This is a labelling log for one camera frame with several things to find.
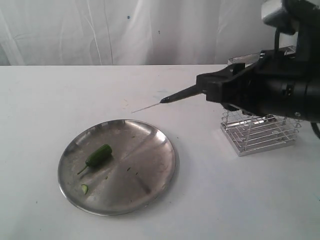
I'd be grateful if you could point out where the dark green vegetable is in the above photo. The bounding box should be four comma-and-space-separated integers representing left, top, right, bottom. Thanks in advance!
77, 144, 113, 175

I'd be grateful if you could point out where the round stainless steel plate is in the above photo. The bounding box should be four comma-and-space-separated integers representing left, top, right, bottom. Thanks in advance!
57, 119, 179, 216

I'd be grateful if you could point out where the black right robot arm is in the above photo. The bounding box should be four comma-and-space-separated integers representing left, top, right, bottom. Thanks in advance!
196, 0, 320, 123

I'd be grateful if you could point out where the black kitchen knife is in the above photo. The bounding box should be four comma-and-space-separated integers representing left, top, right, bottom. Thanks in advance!
131, 84, 207, 114

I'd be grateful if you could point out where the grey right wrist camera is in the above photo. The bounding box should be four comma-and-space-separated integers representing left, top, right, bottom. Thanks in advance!
261, 0, 299, 36

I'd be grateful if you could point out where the green vegetable slice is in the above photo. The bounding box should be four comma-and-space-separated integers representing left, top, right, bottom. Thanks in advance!
81, 184, 89, 195

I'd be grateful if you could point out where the metal wire utensil rack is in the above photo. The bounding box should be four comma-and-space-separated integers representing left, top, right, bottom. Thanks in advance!
220, 46, 305, 158

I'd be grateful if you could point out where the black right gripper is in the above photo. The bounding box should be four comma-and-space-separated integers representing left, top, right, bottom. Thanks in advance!
196, 51, 308, 120

